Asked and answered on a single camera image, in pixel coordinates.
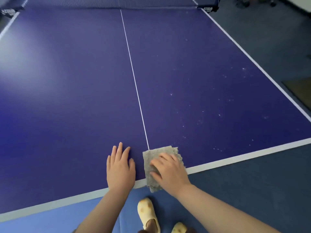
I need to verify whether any person's left leg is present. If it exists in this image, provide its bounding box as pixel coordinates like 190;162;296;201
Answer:
138;218;157;233

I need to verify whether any person's right hand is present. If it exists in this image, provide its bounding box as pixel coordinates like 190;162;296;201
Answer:
149;152;191;197

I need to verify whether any cream slipper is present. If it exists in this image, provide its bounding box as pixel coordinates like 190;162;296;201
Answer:
137;197;161;233
171;222;188;233

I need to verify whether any cream left slipper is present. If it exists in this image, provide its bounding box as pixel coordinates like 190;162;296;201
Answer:
137;197;161;233

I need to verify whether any cream right slipper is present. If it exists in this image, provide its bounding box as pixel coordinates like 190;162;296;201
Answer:
171;222;188;233

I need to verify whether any dark blue table tennis net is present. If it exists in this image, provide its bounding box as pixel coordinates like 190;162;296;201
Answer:
0;0;220;10

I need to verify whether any person's right forearm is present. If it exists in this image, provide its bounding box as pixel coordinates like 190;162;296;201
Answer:
176;184;280;233

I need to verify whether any person's left forearm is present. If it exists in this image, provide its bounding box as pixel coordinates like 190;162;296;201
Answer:
74;188;134;233

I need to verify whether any blue table tennis table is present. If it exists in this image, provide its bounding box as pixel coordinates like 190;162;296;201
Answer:
0;0;311;223

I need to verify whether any black rubber floor mat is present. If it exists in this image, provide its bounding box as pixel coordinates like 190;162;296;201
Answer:
282;77;311;111

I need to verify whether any grey cleaning cloth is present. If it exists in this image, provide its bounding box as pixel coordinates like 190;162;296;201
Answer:
142;146;186;193

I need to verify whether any person's left hand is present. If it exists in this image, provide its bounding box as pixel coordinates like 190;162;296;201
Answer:
106;142;136;192

